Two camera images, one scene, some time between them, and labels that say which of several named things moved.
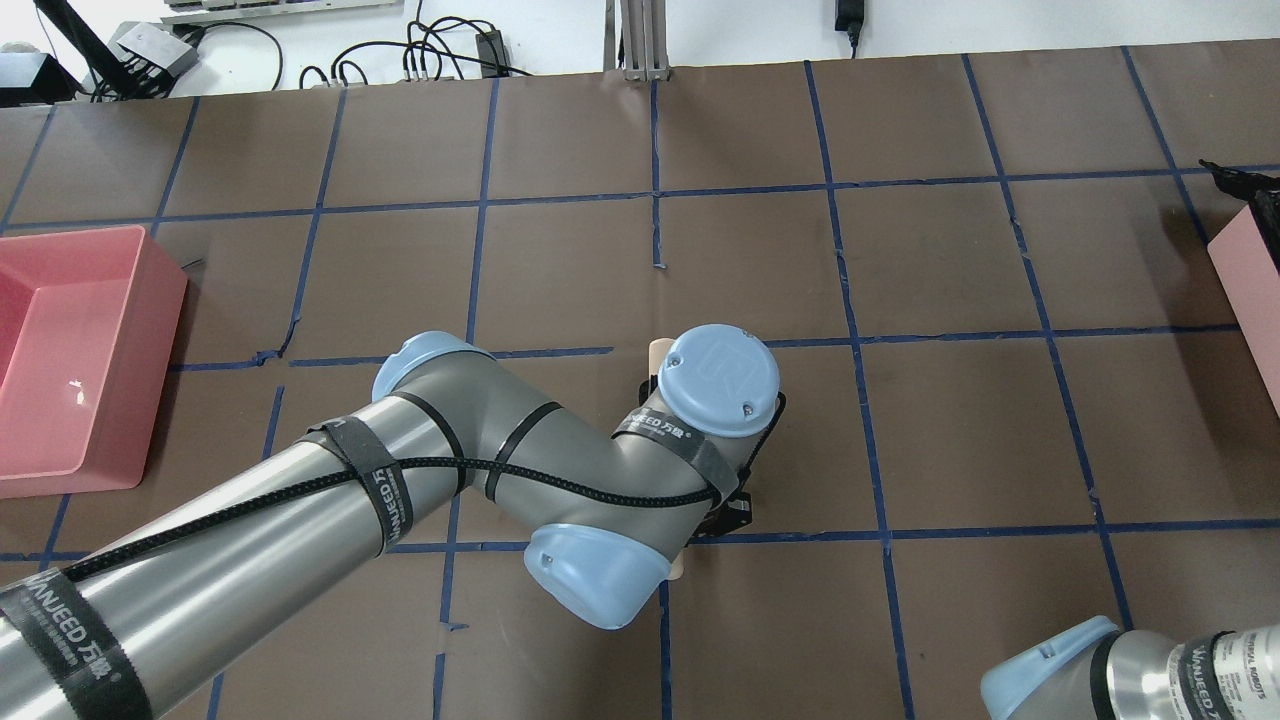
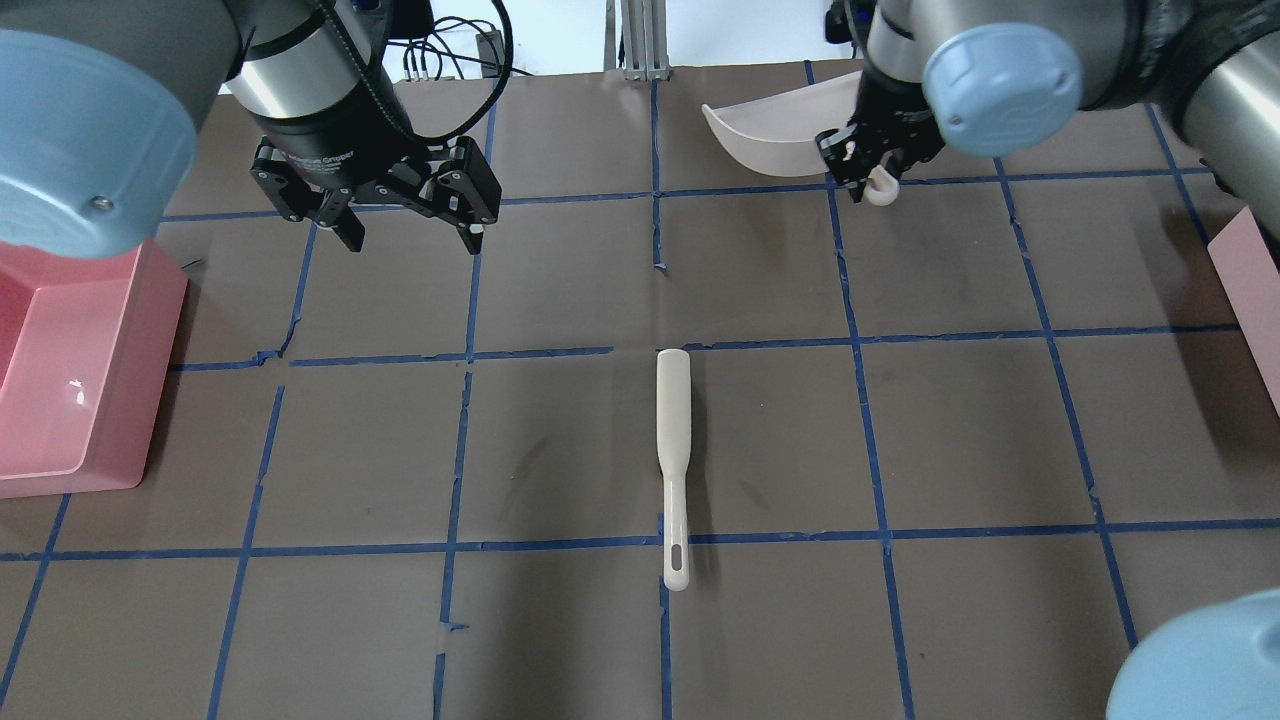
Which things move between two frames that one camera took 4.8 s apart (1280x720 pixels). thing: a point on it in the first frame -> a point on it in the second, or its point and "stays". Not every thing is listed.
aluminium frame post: [644, 34] stays
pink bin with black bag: [1245, 258] stays
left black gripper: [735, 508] -> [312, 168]
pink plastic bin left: [88, 323] stays
